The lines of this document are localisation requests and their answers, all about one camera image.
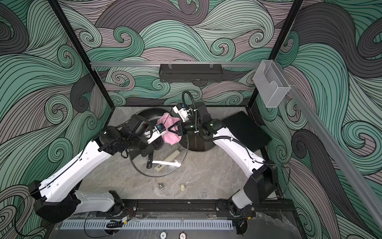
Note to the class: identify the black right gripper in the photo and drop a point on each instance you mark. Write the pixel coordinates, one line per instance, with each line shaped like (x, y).
(182, 130)

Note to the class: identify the aluminium rail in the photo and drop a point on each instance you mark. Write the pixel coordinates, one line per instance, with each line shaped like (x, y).
(98, 64)
(360, 185)

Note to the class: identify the clear plastic wall bin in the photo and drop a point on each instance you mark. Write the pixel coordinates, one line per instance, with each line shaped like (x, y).
(271, 83)

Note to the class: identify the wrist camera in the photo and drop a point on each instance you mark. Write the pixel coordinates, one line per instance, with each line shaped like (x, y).
(184, 113)
(153, 134)

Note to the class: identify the white slotted cable duct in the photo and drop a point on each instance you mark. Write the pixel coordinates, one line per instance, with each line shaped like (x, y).
(151, 225)

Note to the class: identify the black frame post right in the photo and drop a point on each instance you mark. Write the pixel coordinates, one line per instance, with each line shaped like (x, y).
(295, 7)

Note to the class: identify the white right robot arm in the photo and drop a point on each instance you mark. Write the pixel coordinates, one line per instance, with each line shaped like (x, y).
(262, 176)

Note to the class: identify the black ribbed carrying case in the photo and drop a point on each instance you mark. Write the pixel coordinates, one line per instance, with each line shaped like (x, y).
(247, 131)

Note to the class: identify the brown wok with wooden handle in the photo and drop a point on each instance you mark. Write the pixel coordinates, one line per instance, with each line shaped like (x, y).
(170, 157)

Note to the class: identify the black frame post left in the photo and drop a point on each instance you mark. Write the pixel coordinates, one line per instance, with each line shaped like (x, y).
(80, 50)

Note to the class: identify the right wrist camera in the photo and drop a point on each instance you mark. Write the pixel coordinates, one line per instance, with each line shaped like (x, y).
(184, 113)

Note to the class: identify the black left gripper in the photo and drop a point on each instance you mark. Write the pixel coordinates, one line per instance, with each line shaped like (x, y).
(145, 151)

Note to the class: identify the black frying pan with lid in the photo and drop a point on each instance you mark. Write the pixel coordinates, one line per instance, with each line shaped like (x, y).
(152, 115)

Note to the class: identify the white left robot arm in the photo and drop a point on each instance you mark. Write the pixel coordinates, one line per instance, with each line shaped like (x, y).
(56, 197)

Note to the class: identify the black wall shelf tray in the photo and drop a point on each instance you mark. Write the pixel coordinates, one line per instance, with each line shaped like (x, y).
(190, 73)

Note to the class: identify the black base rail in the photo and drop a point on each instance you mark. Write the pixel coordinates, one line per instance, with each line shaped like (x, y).
(220, 208)

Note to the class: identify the aluminium rail back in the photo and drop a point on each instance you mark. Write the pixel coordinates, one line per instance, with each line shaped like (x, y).
(98, 64)

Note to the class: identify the glass pot lid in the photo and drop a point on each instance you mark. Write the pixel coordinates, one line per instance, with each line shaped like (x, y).
(195, 144)

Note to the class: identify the aluminium rail right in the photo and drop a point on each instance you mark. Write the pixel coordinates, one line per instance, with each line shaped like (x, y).
(360, 185)

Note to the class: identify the black frame post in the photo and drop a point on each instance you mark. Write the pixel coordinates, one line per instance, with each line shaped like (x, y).
(80, 50)
(295, 7)

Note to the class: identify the glass frying pan lid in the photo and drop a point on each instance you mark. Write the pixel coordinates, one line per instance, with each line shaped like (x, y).
(139, 164)

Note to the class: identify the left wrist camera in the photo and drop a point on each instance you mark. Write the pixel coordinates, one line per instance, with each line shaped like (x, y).
(153, 134)

